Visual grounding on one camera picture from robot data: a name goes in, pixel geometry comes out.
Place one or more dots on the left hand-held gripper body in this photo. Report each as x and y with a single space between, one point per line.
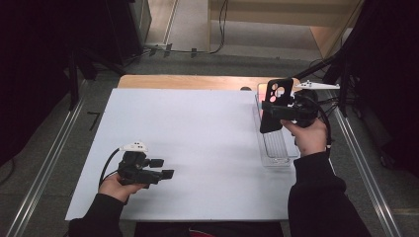
133 171

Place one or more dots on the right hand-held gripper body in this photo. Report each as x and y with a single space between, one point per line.
304 108

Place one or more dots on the black phone case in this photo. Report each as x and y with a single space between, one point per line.
268 126

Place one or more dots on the shiny pink phone case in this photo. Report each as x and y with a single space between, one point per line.
262 95

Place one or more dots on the clear plastic tray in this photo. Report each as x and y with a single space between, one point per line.
275 148

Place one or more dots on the person's left hand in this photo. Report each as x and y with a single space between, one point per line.
113 191

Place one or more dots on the person's right hand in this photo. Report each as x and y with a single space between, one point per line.
309 138

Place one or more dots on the white board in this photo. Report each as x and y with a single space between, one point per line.
184 191

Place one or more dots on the small dark round object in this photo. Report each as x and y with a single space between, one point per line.
245 88

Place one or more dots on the black metal stand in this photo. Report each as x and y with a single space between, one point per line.
74 82
344 72

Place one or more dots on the wooden table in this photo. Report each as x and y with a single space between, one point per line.
197 82

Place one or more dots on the black curtain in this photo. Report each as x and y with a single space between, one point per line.
392 82
29 65

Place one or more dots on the light wooden bench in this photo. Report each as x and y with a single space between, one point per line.
280 13

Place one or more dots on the dark cabinet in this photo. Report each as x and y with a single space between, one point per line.
128 29

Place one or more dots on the metal floor rail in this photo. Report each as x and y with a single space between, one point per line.
365 171
42 177

